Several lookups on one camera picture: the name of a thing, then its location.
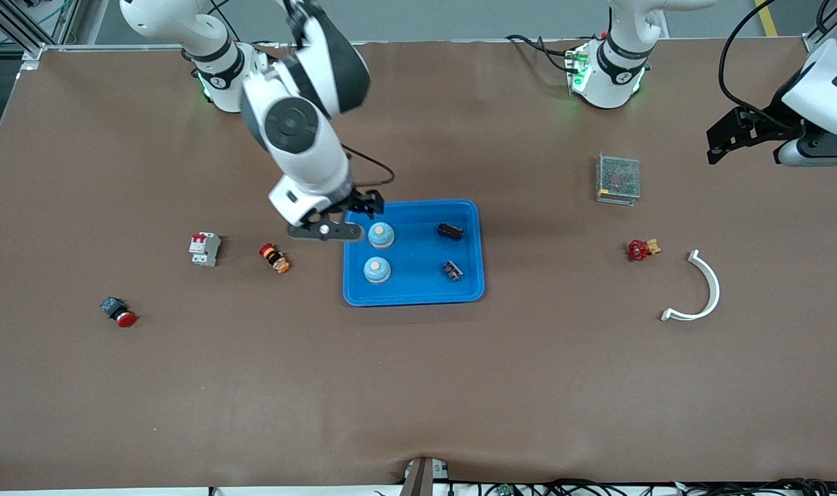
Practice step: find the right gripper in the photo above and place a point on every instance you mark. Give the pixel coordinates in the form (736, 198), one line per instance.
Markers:
(362, 201)

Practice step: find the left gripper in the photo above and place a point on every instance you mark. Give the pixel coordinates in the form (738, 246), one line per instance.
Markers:
(764, 124)

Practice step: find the light blue bell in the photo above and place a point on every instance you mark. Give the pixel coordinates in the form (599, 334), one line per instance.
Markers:
(377, 270)
(381, 235)

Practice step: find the dark electrolytic capacitor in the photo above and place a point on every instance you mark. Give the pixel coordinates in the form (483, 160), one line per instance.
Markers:
(450, 232)
(452, 271)

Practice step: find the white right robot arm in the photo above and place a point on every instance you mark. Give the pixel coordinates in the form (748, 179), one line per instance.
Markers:
(294, 124)

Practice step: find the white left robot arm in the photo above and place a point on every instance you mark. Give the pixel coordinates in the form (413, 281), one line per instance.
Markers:
(618, 69)

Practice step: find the blue plastic tray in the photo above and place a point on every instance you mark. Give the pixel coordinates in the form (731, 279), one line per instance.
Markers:
(418, 286)

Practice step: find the orange black emergency stop button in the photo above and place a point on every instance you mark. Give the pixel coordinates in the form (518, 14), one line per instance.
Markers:
(275, 259)

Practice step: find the metal mesh power supply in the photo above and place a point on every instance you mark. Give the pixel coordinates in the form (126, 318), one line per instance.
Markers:
(618, 178)

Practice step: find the white red circuit breaker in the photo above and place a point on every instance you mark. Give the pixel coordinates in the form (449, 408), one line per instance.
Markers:
(204, 249)

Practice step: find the brown table mat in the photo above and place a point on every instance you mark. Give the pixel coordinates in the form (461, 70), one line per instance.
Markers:
(418, 386)

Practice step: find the red push button black base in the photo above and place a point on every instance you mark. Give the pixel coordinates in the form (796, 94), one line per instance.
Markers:
(118, 311)

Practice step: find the aluminium frame profile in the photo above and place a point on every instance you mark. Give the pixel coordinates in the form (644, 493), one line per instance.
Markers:
(32, 55)
(814, 43)

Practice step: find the white curved plastic bracket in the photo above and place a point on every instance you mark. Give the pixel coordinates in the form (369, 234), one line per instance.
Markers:
(717, 289)

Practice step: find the grey metal bracket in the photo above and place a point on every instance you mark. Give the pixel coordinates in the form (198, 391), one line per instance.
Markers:
(421, 479)

